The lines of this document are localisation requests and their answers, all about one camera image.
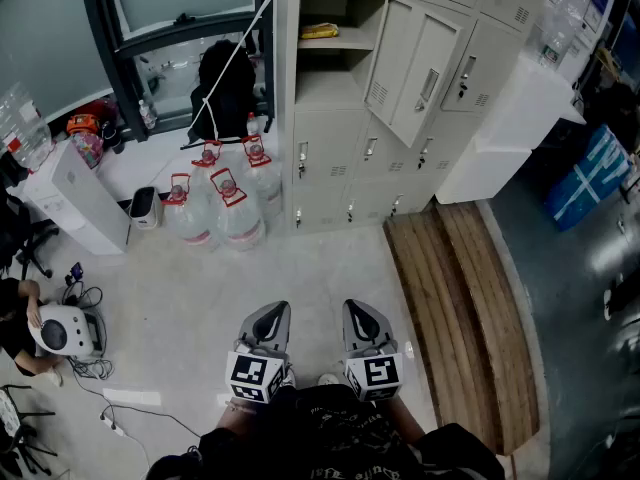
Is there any black metal frame chair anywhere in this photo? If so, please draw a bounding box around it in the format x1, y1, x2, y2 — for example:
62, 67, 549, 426
0, 383, 59, 478

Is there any black backpack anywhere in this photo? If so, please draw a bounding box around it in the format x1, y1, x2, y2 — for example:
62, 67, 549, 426
188, 38, 259, 143

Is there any small black white bin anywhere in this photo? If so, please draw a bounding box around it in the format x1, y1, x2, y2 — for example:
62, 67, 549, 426
128, 185, 164, 231

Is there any white water dispenser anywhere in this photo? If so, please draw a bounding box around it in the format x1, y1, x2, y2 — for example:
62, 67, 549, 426
21, 139, 132, 257

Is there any yellow packet item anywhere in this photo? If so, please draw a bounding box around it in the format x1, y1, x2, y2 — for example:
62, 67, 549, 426
299, 22, 341, 41

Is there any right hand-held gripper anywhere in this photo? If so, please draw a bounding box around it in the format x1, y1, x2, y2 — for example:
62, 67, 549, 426
341, 298, 404, 403

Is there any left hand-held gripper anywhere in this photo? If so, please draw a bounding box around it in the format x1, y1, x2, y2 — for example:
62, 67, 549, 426
225, 300, 293, 404

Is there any black office chair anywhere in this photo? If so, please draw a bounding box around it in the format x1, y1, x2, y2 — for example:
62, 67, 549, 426
0, 186, 61, 282

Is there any white cabinet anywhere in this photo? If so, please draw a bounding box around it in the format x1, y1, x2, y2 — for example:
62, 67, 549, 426
433, 51, 587, 207

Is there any white round device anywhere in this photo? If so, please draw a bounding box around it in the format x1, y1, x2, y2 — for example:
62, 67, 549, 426
28, 303, 97, 359

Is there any dark window frame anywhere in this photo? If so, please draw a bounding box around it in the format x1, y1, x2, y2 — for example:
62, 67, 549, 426
77, 0, 277, 144

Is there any beige metal locker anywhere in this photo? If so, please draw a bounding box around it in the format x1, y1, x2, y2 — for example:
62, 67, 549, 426
276, 0, 557, 237

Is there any white rope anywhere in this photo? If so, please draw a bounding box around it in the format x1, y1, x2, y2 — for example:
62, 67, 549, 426
186, 0, 279, 145

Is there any white power strip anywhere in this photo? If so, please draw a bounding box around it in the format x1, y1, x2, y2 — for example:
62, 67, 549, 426
100, 413, 127, 438

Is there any white paper sheet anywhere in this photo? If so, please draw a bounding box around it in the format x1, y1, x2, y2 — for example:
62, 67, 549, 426
101, 387, 163, 408

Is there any blue taped box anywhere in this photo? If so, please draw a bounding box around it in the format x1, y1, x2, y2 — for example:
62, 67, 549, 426
542, 123, 633, 233

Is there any person's black printed shirt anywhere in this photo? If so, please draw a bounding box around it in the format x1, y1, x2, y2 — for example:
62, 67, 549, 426
144, 383, 507, 480

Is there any orange helmet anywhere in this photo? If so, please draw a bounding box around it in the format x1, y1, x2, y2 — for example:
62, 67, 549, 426
65, 113, 102, 137

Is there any person's right forearm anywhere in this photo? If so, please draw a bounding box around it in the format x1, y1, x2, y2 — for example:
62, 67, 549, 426
383, 396, 427, 444

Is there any colourful patterned bag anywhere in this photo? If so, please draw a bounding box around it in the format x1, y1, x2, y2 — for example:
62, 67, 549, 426
71, 131, 106, 171

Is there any small clear plastic bottle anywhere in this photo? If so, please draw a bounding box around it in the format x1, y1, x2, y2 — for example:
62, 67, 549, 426
138, 98, 158, 131

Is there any wooden slat bench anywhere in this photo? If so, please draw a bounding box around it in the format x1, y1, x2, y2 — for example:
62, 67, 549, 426
381, 199, 542, 457

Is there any beige open locker door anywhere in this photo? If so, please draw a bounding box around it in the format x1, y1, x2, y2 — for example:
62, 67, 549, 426
363, 0, 465, 150

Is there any person's left forearm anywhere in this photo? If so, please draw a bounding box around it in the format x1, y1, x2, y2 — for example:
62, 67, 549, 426
214, 399, 262, 435

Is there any black cable bundle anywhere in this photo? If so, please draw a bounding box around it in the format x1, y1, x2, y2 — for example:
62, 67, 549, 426
60, 282, 202, 440

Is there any large water jug red handle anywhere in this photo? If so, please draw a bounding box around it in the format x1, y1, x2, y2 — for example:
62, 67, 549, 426
240, 134, 284, 222
208, 167, 267, 253
160, 172, 220, 250
188, 139, 227, 194

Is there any clear plastic bag pile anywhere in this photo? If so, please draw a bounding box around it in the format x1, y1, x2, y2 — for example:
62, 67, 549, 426
523, 0, 604, 72

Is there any clear dispenser water bottle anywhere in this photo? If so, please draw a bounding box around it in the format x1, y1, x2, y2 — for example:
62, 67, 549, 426
0, 81, 55, 173

